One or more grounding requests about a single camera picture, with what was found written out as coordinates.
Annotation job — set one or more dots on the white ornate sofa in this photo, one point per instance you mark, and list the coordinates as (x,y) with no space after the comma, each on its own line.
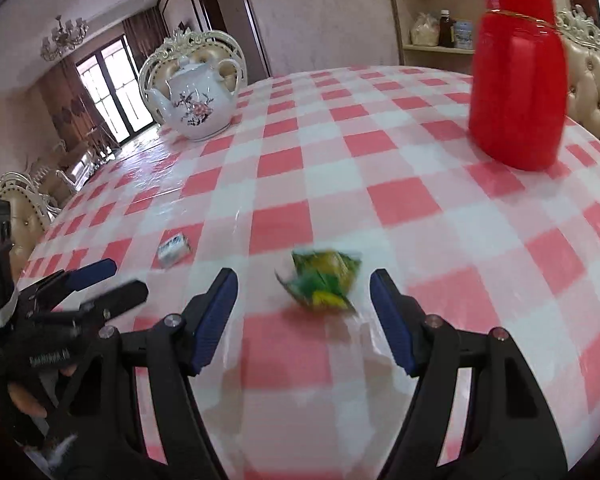
(70,165)

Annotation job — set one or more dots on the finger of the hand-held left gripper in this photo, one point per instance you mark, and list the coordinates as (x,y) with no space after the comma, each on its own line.
(125,294)
(92,271)

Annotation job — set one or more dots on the brown bottle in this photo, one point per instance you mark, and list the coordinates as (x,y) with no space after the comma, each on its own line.
(446,27)

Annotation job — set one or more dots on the green small snack packet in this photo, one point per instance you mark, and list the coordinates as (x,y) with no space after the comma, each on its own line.
(322,280)

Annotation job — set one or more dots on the blue white can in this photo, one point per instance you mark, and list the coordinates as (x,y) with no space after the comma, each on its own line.
(464,34)

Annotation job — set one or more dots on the red white checkered tablecloth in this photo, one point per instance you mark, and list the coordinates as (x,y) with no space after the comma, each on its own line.
(380,185)

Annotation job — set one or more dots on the brown curtain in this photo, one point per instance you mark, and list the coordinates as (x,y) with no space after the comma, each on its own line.
(145,30)

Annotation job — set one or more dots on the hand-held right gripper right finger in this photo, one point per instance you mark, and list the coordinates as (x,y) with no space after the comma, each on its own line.
(390,320)

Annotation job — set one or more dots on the beige wooden corner shelf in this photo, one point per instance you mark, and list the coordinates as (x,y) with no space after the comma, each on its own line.
(400,10)

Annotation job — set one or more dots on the cream tufted ornate chair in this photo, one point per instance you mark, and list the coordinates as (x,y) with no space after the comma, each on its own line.
(27,215)
(215,50)
(592,80)

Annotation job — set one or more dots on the white floral teapot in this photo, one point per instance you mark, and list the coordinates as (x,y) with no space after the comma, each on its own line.
(195,105)

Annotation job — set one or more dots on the clear bag of food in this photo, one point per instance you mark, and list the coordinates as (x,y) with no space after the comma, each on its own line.
(424,29)

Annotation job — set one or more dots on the glass balcony door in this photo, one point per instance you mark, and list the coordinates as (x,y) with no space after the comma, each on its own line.
(110,90)

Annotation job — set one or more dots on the small silver snack packet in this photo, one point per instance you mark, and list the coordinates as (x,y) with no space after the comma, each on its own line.
(172,250)

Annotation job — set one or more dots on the dark fur-trimmed clothing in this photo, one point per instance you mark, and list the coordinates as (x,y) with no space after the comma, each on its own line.
(55,452)

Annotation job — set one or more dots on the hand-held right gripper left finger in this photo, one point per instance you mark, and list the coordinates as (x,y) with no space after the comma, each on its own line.
(215,315)

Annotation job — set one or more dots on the person's left hand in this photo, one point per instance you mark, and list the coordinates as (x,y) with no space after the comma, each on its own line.
(25,400)

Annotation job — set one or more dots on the red thermos jug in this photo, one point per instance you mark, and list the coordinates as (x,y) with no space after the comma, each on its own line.
(515,90)

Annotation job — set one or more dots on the chandelier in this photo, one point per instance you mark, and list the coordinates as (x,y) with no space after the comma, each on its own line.
(62,37)

